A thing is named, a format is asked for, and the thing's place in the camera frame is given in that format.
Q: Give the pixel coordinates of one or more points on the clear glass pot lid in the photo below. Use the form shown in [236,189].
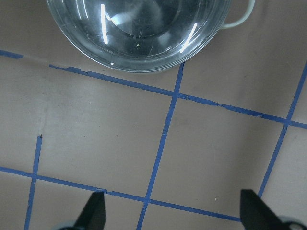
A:
[139,36]

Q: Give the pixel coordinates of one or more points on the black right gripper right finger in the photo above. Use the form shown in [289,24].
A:
[256,215]

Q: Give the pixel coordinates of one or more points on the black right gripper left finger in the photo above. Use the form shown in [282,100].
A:
[93,215]

